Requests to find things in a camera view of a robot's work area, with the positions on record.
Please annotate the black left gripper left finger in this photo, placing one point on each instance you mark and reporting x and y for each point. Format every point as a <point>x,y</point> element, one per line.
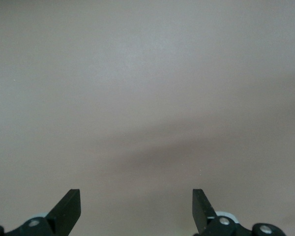
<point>66,214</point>

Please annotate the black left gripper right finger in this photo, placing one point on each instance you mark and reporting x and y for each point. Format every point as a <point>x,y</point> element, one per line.
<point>204,216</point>

